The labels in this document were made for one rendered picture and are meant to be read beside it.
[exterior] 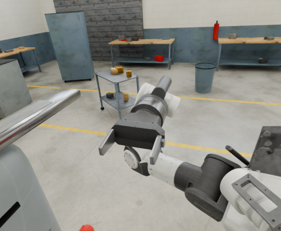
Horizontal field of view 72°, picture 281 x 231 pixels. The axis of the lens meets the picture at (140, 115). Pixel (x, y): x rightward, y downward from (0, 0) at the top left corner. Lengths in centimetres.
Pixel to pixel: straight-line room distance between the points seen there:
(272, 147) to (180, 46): 710
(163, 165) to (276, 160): 32
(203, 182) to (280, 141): 21
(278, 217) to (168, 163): 39
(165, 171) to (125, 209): 176
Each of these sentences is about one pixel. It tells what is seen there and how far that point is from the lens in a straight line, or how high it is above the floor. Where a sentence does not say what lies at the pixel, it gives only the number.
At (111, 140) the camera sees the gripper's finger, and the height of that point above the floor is 170.
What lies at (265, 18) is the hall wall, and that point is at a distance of 753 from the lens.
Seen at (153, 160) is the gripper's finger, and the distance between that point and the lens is 36.
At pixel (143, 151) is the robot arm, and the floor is 148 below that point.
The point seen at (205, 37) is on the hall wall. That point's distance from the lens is 742.
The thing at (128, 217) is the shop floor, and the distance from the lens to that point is 233.
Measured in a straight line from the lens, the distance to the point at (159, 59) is 690.
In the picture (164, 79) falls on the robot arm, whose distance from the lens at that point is 56.
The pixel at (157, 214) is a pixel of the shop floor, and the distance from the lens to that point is 233.
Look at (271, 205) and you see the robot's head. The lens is 37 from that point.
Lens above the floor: 195
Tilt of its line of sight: 30 degrees down
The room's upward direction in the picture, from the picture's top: 4 degrees counter-clockwise
